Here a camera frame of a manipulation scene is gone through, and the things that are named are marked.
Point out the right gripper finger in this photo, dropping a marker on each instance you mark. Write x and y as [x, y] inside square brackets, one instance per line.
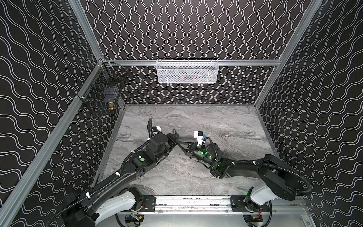
[184, 150]
[185, 143]

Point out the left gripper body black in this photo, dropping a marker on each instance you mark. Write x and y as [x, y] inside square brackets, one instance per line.
[172, 137]

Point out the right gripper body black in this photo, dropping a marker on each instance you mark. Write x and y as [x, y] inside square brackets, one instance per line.
[188, 148]

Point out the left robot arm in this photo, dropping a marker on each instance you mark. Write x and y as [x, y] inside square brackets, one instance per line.
[82, 210]

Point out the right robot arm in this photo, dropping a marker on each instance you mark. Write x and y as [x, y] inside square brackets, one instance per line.
[276, 178]

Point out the items in white basket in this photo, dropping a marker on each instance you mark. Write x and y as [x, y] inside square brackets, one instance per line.
[187, 78]

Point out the brass padlock in basket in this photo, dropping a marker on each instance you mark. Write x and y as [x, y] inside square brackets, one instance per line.
[111, 106]

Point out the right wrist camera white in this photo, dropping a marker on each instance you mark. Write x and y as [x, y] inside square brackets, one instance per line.
[199, 136]

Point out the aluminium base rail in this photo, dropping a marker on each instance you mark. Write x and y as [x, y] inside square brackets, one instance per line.
[199, 205]

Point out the white mesh wall basket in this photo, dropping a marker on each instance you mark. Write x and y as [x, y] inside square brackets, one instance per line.
[167, 67]

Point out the black wire wall basket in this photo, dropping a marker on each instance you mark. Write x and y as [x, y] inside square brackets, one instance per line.
[105, 86]

